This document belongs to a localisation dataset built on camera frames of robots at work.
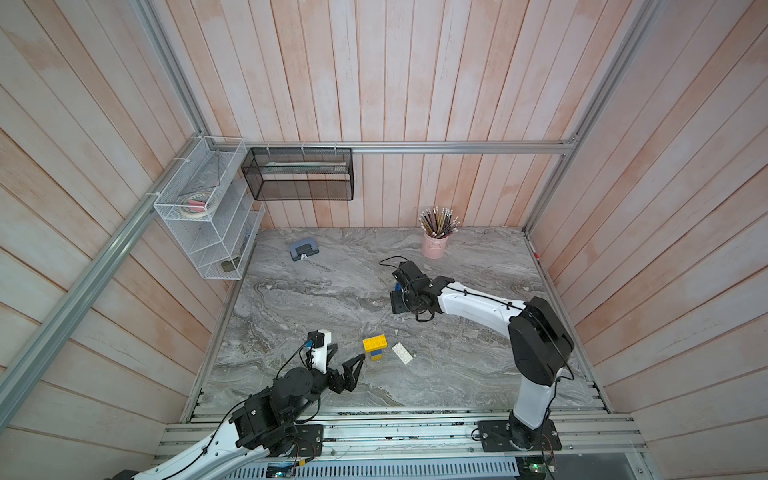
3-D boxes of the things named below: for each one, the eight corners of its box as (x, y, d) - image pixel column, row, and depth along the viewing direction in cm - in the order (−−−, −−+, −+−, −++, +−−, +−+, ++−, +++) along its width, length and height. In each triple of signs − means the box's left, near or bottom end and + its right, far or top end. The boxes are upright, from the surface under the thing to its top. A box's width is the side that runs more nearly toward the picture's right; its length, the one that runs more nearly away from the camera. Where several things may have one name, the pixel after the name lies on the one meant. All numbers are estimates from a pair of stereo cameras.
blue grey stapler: (293, 261, 113) (291, 256, 110) (288, 250, 117) (286, 245, 114) (319, 252, 116) (317, 246, 113) (313, 242, 120) (312, 236, 117)
